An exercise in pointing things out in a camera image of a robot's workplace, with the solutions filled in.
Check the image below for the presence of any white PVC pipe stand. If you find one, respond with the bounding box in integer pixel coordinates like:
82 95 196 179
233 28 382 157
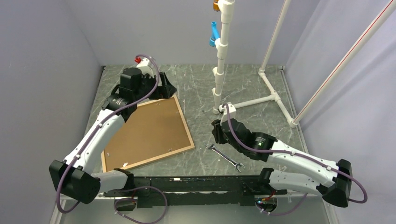
211 0 396 129

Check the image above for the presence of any orange pipe fitting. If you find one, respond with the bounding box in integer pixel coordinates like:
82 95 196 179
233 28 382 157
212 0 220 12

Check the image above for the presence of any wooden picture frame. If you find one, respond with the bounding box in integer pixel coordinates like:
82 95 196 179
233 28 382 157
101 96 195 172

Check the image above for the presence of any blue pipe fitting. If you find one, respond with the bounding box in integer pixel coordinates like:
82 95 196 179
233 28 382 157
209 21 220 48

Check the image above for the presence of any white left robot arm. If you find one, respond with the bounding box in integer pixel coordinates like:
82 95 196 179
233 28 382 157
49 67 177 209

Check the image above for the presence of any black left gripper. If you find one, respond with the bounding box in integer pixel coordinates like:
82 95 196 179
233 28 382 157
134 72 177 103

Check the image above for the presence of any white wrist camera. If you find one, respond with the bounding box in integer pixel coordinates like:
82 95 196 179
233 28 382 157
135 56 155 77
218 103 236 124

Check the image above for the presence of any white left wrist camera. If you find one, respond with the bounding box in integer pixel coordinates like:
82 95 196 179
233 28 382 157
135 56 155 77

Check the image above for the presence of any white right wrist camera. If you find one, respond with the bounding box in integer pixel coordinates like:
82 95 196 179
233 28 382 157
218 103 236 124

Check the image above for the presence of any silver open-end wrench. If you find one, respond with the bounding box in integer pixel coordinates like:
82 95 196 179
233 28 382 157
205 144 245 172

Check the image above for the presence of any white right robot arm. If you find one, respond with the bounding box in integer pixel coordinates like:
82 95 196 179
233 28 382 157
211 119 352 208

